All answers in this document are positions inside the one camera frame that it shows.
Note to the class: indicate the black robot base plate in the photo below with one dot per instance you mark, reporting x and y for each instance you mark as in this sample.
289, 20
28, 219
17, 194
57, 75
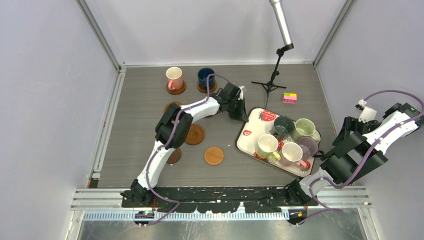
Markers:
257, 199

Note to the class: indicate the silver microphone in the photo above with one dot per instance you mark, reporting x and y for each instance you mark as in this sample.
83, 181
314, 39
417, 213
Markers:
277, 7

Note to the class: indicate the pink yellow green toy block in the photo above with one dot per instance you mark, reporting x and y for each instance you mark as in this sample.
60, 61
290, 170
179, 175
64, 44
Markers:
290, 98

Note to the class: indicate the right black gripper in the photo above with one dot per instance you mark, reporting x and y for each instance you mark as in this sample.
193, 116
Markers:
350, 124

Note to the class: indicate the yellow-green handled mug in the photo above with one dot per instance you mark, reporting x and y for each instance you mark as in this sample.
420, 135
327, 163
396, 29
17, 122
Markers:
267, 148

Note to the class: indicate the light green mug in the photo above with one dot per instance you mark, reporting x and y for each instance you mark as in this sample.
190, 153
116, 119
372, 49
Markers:
303, 127

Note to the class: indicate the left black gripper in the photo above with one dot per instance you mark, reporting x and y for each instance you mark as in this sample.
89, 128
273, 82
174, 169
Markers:
240, 113

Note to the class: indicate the pink white red-handled mug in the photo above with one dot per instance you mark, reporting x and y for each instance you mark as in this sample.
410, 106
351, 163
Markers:
291, 155

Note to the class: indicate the light orange coaster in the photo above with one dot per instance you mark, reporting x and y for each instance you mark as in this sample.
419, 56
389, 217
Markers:
214, 155

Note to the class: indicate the dark walnut coaster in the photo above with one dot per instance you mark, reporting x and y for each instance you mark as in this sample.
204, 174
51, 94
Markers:
174, 157

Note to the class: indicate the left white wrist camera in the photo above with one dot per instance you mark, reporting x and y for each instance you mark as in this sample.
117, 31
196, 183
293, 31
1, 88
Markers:
241, 93

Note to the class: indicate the aluminium front rail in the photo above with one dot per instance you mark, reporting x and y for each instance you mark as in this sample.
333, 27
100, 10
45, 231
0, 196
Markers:
102, 199

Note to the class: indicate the ridged wooden coaster one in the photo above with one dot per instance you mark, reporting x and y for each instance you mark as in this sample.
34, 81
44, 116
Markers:
177, 91

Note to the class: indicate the purple mug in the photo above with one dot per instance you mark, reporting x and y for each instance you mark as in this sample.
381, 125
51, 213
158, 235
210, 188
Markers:
310, 148

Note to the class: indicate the dark blue mug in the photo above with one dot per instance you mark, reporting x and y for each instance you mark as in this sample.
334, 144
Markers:
203, 79

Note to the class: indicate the glossy amber wooden coaster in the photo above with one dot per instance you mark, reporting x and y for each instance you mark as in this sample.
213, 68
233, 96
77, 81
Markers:
196, 135

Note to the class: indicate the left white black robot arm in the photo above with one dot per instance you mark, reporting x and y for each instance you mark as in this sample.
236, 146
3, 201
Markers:
172, 131

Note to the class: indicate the ridged wooden coaster two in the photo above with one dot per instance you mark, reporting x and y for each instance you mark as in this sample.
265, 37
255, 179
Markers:
204, 90

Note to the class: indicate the black tripod microphone stand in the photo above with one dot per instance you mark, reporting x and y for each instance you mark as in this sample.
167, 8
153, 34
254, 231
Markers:
270, 86

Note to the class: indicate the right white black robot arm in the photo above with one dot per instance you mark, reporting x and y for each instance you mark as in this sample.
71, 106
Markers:
358, 149

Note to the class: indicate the dark green mug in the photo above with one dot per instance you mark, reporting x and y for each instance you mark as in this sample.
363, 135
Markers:
282, 127

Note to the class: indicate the white strawberry serving tray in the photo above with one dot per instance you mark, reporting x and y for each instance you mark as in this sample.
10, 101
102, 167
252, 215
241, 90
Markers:
260, 121

